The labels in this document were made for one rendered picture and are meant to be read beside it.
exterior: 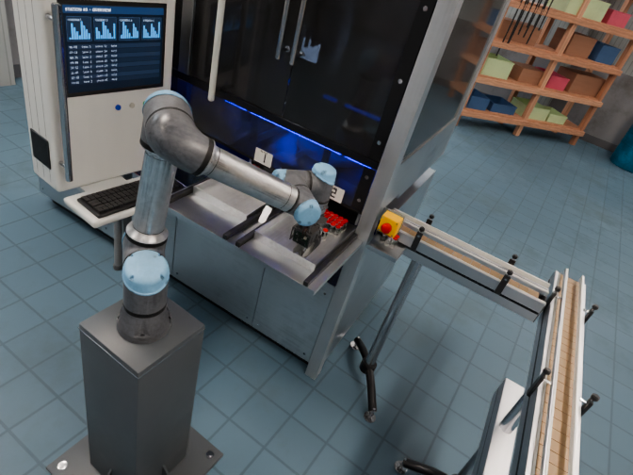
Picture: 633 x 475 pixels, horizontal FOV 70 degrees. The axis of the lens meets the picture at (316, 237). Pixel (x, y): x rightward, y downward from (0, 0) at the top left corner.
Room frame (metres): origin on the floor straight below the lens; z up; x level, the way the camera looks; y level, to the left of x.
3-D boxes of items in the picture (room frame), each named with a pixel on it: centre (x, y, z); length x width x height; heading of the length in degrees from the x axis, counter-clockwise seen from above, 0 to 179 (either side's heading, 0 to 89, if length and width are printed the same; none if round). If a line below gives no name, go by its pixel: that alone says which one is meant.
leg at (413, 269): (1.60, -0.44, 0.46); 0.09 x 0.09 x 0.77; 70
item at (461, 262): (1.55, -0.58, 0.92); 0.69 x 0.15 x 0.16; 70
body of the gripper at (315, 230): (1.24, 0.04, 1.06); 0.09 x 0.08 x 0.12; 160
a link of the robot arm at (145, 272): (0.89, 0.42, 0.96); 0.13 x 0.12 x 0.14; 29
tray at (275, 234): (1.44, 0.04, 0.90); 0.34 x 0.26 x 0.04; 159
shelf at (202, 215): (1.48, 0.20, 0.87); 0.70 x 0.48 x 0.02; 70
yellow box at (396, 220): (1.51, -0.26, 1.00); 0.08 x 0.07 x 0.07; 160
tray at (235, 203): (1.61, 0.34, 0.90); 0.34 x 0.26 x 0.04; 160
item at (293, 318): (2.33, 0.60, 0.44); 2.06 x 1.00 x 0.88; 70
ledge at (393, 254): (1.55, -0.29, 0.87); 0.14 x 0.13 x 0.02; 160
